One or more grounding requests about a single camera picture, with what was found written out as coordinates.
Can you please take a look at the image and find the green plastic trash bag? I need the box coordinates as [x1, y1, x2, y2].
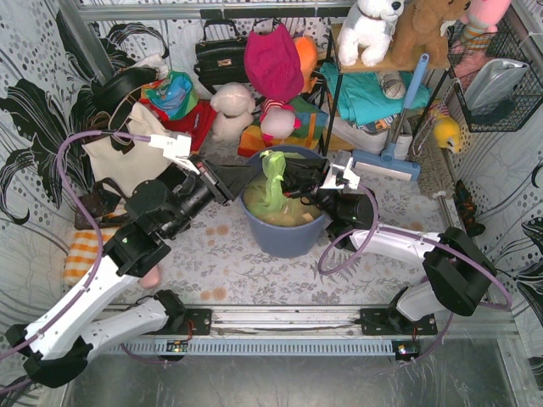
[243, 150, 322, 227]

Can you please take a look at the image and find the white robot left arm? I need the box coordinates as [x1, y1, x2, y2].
[6, 155, 258, 388]

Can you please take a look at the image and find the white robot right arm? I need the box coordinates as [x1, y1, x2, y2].
[281, 152, 497, 335]

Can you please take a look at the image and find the rainbow striped bag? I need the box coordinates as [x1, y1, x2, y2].
[238, 96, 328, 157]

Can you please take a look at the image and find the cream canvas tote bag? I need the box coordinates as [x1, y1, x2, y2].
[83, 103, 172, 197]

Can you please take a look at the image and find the blue trash bin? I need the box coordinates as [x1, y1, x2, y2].
[240, 153, 329, 259]

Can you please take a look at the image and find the colourful striped bag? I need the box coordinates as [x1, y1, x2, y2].
[139, 71, 199, 121]

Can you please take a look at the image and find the magenta cloth bag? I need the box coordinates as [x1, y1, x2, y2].
[244, 23, 304, 102]

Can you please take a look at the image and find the pink faced plush doll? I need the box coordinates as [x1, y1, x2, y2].
[260, 98, 301, 146]

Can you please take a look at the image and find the white sneaker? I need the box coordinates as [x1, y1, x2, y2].
[332, 116, 388, 154]

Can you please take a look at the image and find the white round plush toy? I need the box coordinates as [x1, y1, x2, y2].
[210, 82, 255, 142]

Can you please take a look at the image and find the teal folded towel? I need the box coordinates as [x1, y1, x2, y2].
[320, 63, 430, 125]

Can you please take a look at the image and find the beige chenille mop head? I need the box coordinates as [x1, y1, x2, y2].
[417, 138, 454, 198]

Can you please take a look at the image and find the metal mop pole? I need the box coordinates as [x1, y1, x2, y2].
[432, 147, 462, 228]

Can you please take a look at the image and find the black leather handbag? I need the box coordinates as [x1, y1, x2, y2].
[193, 20, 249, 95]

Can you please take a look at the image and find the pink pencil case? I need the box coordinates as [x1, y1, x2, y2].
[139, 265, 162, 290]

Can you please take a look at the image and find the orange plush toy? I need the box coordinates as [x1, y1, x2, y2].
[294, 36, 318, 93]

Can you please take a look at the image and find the yellow plush duck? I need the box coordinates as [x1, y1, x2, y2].
[430, 105, 462, 153]

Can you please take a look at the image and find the black round hat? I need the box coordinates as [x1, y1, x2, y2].
[92, 67, 158, 113]

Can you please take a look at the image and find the small wooden shelf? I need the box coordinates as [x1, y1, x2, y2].
[328, 23, 451, 145]

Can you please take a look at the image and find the orange checkered cloth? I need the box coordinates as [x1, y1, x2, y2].
[63, 230, 98, 286]

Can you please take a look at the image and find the white husky plush dog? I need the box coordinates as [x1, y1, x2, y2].
[338, 0, 405, 67]

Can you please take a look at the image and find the brown plush dog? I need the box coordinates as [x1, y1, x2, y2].
[391, 0, 471, 68]

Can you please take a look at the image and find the silver pouch in basket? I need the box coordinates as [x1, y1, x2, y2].
[464, 59, 530, 110]

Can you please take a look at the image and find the pink plush toy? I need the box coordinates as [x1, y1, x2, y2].
[459, 0, 511, 49]

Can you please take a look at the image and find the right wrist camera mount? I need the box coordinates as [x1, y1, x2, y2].
[320, 150, 360, 190]

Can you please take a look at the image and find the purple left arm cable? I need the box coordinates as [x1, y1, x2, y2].
[0, 130, 154, 393]

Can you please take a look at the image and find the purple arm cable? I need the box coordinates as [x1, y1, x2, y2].
[0, 130, 154, 393]
[316, 184, 513, 364]

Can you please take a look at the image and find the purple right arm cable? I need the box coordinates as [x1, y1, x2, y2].
[316, 184, 513, 364]

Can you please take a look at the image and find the black wire basket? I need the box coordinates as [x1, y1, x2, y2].
[448, 20, 542, 132]

